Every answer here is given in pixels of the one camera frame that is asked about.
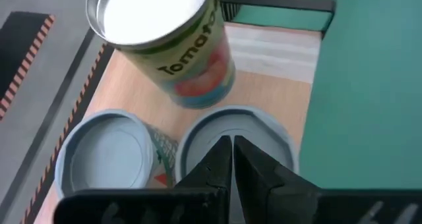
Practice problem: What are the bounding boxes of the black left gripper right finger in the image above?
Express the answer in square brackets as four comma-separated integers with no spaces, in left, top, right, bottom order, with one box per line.
[233,134,321,224]

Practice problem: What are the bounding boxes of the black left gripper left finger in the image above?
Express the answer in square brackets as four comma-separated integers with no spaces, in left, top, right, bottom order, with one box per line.
[173,134,233,190]

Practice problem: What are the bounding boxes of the tin can with grey lid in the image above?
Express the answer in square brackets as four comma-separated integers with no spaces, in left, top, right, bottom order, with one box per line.
[174,105,300,189]

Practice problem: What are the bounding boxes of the green patterned label tin can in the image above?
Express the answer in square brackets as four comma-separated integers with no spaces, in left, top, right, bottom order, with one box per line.
[54,109,179,198]

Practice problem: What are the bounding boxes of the Tomatoes label tin can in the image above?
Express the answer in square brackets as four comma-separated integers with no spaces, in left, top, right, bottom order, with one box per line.
[85,0,237,110]

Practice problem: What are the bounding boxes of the wooden shelf with black legs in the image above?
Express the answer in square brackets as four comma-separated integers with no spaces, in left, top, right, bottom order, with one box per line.
[19,0,337,224]

